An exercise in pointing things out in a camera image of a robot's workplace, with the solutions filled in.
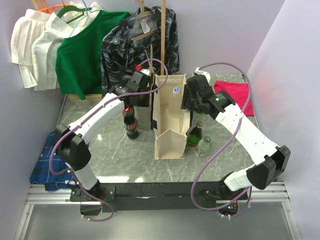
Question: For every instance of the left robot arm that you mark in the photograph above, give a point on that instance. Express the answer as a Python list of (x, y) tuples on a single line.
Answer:
[(74, 150)]

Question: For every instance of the Coca-Cola glass bottle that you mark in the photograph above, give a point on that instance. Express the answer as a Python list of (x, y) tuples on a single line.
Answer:
[(130, 123)]

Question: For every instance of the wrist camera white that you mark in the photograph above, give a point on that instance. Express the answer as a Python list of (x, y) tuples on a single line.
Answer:
[(146, 71), (204, 73)]

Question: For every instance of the wooden clothes rack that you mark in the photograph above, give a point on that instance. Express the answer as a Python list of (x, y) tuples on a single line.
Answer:
[(163, 37)]

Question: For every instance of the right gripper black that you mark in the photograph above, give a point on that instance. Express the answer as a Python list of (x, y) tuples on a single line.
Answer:
[(186, 103)]

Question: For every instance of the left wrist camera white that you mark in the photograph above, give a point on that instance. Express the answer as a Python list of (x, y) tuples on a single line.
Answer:
[(146, 71)]

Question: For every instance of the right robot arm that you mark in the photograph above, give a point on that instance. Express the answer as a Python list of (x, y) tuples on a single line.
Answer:
[(269, 159)]

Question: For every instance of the aluminium rail frame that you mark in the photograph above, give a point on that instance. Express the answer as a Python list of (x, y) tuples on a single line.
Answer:
[(154, 211)]

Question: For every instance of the orange hanger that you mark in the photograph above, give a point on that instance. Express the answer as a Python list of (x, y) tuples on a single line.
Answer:
[(45, 8)]

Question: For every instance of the green Perrier bottle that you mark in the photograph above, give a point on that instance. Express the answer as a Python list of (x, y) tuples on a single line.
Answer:
[(195, 134)]

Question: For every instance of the pink folded t-shirt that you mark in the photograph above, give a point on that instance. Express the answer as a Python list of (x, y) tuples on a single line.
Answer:
[(238, 91)]

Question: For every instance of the wooden hanger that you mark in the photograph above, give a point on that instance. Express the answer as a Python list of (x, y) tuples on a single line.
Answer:
[(144, 24)]

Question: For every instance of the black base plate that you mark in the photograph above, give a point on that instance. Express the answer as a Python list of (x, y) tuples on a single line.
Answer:
[(131, 196)]

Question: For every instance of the white hanging blouse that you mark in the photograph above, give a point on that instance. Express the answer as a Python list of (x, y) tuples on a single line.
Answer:
[(35, 40)]

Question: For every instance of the clear Chang soda bottle right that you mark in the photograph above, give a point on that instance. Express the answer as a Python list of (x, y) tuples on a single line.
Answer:
[(204, 146)]

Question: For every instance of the green hanging t-shirt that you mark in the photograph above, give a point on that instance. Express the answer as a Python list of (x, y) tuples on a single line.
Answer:
[(78, 59)]

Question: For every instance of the cream canvas tote bag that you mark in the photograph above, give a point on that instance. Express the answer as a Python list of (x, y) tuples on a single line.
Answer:
[(169, 122)]

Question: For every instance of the green hanger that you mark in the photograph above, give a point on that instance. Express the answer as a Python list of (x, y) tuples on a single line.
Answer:
[(70, 13)]

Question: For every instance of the dark patterned hanging shirt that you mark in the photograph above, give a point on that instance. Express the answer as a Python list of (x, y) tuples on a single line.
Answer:
[(117, 57)]

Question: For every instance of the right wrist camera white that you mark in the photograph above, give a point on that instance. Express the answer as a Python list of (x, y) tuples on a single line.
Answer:
[(204, 73)]

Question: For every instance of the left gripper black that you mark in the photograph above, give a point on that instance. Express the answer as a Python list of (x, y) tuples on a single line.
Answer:
[(144, 103)]

